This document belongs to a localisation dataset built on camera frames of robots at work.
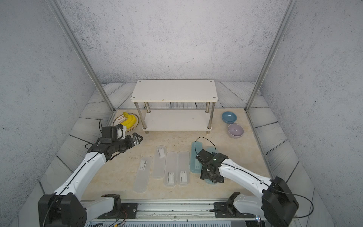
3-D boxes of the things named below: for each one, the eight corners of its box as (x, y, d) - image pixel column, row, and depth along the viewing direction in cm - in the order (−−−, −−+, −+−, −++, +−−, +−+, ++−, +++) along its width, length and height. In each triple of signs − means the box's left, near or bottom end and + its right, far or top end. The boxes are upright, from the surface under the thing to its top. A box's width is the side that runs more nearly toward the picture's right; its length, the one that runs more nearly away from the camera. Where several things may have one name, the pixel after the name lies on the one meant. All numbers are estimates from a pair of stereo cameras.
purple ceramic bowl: (227, 139, 103) (229, 134, 99) (225, 128, 110) (226, 123, 105) (242, 139, 103) (245, 134, 99) (239, 128, 110) (241, 123, 105)
